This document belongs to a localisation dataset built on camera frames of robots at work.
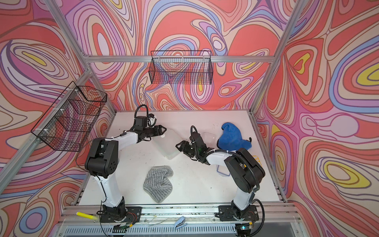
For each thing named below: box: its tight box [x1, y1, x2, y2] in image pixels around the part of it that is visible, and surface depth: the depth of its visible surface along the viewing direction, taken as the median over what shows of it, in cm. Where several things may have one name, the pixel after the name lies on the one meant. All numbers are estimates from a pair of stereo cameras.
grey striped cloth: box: [143, 165, 174, 203], surface depth 82 cm
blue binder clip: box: [174, 215, 186, 228], surface depth 73 cm
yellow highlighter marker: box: [75, 211, 98, 221], surface depth 74 cm
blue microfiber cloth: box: [217, 121, 252, 152], surface depth 102 cm
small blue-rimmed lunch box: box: [216, 164, 231, 178], surface depth 89 cm
